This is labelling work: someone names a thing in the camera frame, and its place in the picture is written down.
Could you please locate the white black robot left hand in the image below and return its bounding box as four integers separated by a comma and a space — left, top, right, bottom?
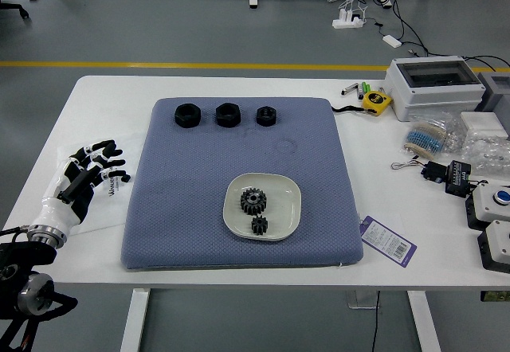
29, 139, 131, 236

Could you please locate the big black gear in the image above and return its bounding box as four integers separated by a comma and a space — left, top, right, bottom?
238, 186, 269, 217

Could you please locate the small black gear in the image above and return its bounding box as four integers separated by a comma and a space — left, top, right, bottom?
249, 214, 270, 237

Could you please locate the large black hex nut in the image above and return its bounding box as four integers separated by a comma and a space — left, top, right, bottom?
214, 102, 241, 128
174, 104, 202, 129

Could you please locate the small black hex nut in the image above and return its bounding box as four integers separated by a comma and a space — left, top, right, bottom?
255, 105, 278, 127

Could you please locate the white foam box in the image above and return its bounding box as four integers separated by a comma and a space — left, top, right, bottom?
460, 111, 509, 138

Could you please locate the blue push button box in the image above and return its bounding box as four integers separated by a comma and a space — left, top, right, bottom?
465, 180, 510, 232

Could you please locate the white black button box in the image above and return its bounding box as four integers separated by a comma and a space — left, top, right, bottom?
477, 219, 510, 274

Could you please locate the grey box with window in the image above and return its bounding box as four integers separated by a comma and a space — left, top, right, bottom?
473, 71, 510, 114

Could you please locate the clear printed plastic bag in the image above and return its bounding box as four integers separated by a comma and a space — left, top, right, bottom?
56, 131, 149, 234

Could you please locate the white table leg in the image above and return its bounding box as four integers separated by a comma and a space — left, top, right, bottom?
120, 287, 151, 352
406, 290, 442, 352

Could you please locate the blue-grey quilted mat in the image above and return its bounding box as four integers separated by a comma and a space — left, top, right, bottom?
121, 96, 364, 272

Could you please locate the black chair base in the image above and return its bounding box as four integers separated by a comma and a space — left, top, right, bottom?
0, 1, 30, 19

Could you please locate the white square dish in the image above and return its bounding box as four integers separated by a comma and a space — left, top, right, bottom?
222, 172, 302, 242

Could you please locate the purple white label tag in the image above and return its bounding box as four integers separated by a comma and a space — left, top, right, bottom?
358, 215, 418, 268

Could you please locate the yellow tape measure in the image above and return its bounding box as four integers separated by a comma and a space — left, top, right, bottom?
361, 91, 394, 117

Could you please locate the white power strip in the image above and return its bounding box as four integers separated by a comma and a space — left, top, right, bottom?
331, 9, 366, 30

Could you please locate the blue resistor strip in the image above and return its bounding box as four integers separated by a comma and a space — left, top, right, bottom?
406, 127, 444, 154

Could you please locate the black servo motor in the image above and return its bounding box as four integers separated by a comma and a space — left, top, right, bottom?
420, 160, 449, 185

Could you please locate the clear resistor bag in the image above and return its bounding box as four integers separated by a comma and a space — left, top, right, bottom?
410, 111, 463, 138

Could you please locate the black electronic module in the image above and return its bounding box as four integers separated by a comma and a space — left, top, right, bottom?
444, 159, 474, 198

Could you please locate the clear bag of screws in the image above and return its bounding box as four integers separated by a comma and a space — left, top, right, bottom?
441, 131, 510, 178

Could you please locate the black tape measure strap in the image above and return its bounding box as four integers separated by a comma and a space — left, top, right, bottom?
330, 104, 367, 115

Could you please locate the grey metal table bracket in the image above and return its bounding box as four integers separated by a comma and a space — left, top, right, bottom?
345, 290, 380, 310

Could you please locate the black hanging cable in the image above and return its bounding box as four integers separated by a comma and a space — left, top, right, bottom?
370, 290, 380, 352

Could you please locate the thin servo wire bundle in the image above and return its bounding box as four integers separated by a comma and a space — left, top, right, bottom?
390, 158, 427, 171

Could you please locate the black floor cable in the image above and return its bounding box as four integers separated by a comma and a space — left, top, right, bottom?
372, 0, 510, 70

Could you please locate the white electrical enclosure box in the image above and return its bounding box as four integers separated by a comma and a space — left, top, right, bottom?
384, 56, 486, 123

